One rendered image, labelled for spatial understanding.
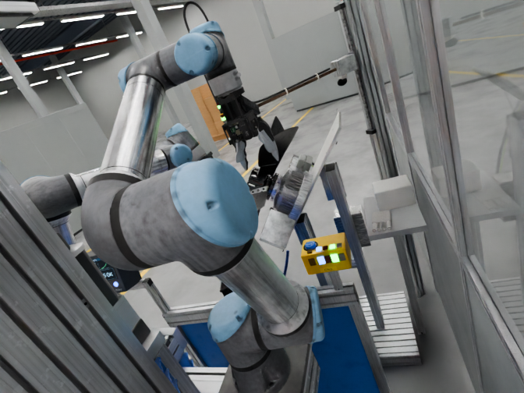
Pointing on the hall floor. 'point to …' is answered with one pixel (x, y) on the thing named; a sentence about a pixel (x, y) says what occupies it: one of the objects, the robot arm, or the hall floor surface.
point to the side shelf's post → (409, 283)
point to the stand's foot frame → (393, 331)
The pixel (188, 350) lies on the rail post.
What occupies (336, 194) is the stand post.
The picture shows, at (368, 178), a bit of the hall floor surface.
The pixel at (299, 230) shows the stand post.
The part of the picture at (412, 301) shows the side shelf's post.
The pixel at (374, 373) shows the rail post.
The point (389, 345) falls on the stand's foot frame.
